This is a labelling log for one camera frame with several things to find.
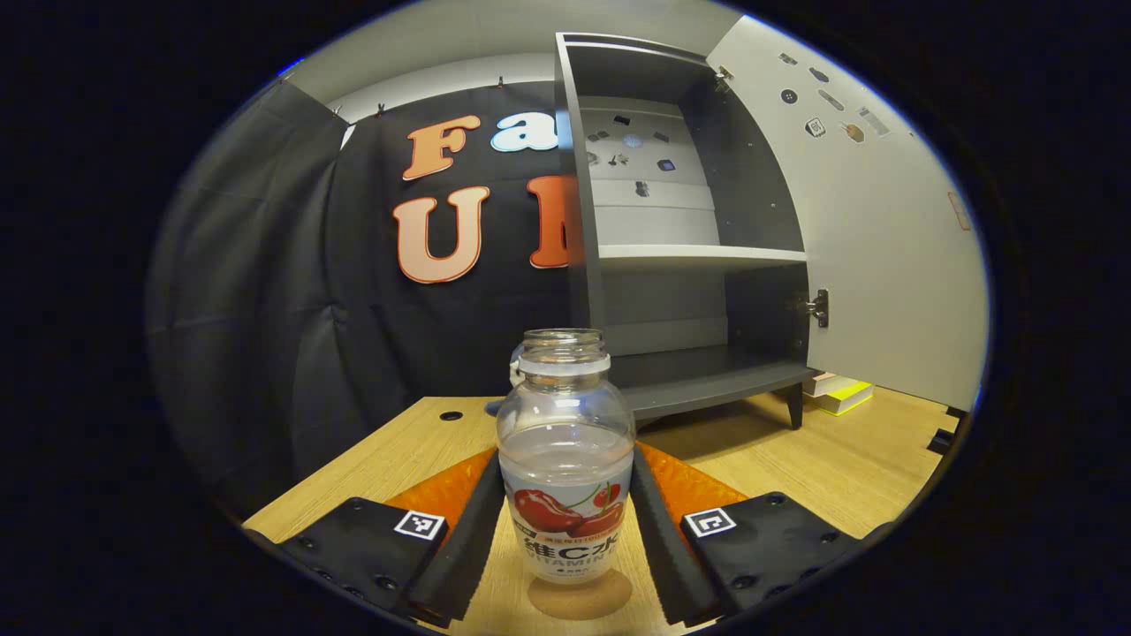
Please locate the white cabinet shelf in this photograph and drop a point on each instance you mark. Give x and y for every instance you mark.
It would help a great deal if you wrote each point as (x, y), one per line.
(689, 256)

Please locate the long ceiling light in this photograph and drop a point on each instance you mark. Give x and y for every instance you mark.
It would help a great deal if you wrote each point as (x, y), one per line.
(292, 67)

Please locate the round cork coaster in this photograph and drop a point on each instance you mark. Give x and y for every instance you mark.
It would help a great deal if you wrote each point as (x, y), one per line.
(579, 601)

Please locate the clear bottle with red label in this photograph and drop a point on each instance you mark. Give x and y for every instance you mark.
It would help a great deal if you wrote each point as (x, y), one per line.
(565, 442)

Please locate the metal door hinge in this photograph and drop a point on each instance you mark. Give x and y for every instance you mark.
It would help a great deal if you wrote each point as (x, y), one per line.
(817, 307)
(724, 75)

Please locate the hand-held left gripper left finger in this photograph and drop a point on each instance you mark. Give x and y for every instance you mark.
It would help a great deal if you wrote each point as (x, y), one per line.
(464, 548)

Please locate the black backdrop cloth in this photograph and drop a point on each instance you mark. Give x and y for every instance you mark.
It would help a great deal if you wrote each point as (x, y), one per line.
(265, 309)

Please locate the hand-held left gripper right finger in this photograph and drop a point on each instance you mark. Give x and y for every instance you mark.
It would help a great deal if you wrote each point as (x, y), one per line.
(663, 548)

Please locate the yellow book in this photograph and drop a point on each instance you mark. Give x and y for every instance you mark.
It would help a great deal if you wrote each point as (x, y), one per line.
(848, 399)

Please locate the white cabinet door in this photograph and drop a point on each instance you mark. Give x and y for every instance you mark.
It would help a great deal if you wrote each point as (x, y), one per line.
(884, 265)

